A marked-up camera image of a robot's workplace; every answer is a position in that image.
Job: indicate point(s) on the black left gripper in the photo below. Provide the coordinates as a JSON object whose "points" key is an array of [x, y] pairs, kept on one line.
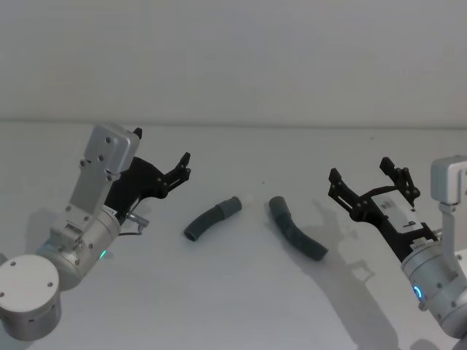
{"points": [[135, 182]]}

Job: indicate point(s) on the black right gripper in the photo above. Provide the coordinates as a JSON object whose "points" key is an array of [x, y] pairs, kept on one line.
{"points": [[396, 222]]}

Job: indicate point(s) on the white table cloth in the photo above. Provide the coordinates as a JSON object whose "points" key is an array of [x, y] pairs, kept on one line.
{"points": [[219, 299]]}

